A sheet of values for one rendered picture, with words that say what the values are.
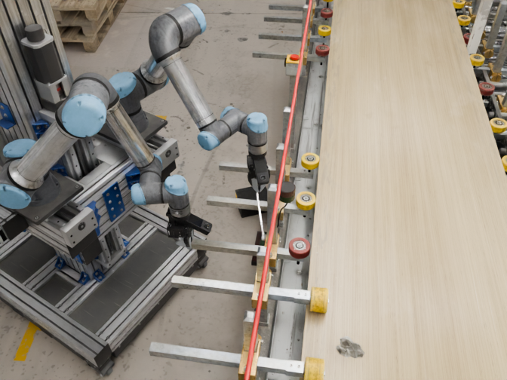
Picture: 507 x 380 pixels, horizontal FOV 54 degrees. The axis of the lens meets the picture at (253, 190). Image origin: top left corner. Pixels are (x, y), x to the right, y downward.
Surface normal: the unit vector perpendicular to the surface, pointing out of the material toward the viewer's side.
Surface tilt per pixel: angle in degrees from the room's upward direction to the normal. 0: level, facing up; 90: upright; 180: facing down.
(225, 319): 0
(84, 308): 0
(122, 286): 0
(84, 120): 85
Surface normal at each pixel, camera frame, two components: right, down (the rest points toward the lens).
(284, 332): -0.01, -0.72
